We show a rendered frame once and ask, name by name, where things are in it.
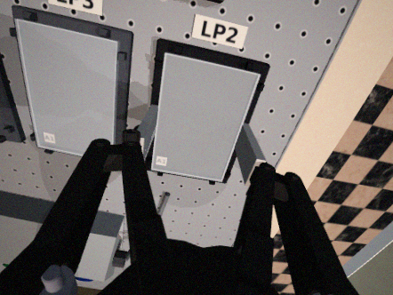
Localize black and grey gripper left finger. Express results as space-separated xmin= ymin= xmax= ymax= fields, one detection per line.
xmin=0 ymin=105 xmax=185 ymax=295

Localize white button panel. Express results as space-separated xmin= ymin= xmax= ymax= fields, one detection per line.
xmin=0 ymin=191 xmax=170 ymax=282

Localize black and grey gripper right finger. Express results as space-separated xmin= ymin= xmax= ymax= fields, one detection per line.
xmin=231 ymin=123 xmax=359 ymax=295

